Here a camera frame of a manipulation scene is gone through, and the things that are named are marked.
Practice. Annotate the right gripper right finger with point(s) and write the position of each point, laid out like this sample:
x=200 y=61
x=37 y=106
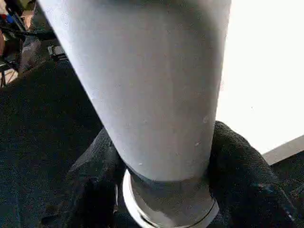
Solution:
x=249 y=190

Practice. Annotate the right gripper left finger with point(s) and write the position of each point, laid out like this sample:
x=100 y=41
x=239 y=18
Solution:
x=90 y=185

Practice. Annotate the white plastic table leg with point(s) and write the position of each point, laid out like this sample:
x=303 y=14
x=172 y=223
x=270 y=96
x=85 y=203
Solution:
x=142 y=83

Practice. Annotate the white plastic table top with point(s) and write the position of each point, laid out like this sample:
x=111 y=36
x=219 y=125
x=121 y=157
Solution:
x=261 y=71

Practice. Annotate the black metal folding frame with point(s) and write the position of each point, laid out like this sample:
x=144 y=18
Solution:
x=14 y=31

